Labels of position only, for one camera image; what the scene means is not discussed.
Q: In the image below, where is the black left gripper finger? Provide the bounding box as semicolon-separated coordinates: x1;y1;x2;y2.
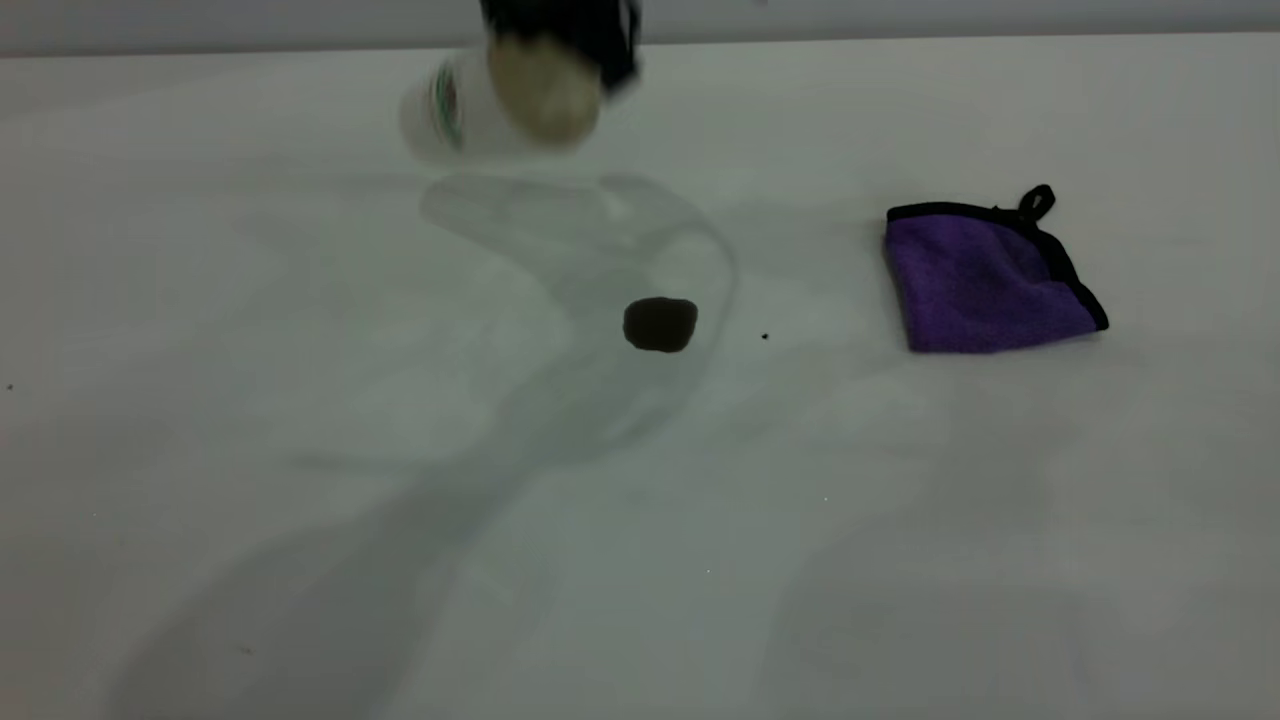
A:
479;0;586;43
585;0;642;99

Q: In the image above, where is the white paper coffee cup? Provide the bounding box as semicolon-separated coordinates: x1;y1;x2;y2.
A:
398;35;607;163

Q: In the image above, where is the purple cloth with black trim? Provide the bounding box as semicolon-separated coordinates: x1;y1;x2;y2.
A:
884;185;1110;355

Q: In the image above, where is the dark coffee spill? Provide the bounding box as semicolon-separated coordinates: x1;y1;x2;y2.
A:
623;297;699;354

